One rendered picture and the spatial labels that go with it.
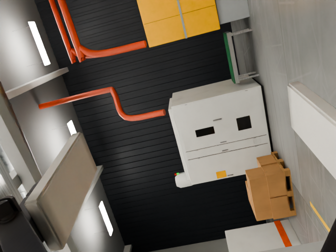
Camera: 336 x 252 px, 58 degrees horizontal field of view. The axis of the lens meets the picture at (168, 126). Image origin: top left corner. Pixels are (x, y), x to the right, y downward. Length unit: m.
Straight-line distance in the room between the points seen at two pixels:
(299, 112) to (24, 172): 2.76
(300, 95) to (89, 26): 11.12
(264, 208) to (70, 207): 7.44
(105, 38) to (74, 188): 10.98
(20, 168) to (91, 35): 8.73
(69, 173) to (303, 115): 0.13
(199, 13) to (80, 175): 7.42
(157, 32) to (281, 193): 4.70
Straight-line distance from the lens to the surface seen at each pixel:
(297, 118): 0.19
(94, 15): 11.19
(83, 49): 8.23
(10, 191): 2.61
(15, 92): 8.37
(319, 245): 3.47
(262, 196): 7.37
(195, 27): 7.56
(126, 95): 11.30
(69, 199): 0.17
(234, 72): 7.78
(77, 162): 0.19
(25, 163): 2.83
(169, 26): 7.56
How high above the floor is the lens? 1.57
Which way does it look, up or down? 7 degrees up
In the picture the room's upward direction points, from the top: 103 degrees counter-clockwise
